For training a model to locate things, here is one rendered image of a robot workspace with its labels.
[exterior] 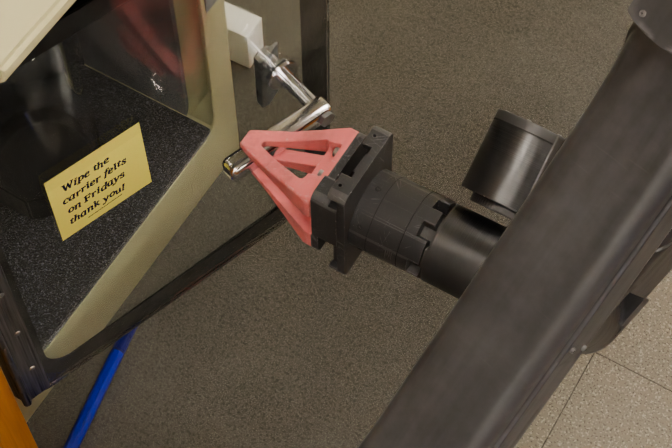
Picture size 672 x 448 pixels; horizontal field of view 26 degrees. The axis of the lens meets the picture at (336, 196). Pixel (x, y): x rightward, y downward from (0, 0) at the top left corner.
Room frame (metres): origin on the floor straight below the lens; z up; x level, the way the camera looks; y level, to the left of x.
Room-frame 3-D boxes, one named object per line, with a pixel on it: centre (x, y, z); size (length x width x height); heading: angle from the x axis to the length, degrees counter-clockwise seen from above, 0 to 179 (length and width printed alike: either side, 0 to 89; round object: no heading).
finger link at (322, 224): (0.54, 0.02, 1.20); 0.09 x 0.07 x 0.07; 60
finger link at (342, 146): (0.54, 0.02, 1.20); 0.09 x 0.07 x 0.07; 59
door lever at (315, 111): (0.58, 0.05, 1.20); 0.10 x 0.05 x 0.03; 129
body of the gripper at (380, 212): (0.50, -0.04, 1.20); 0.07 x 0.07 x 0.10; 60
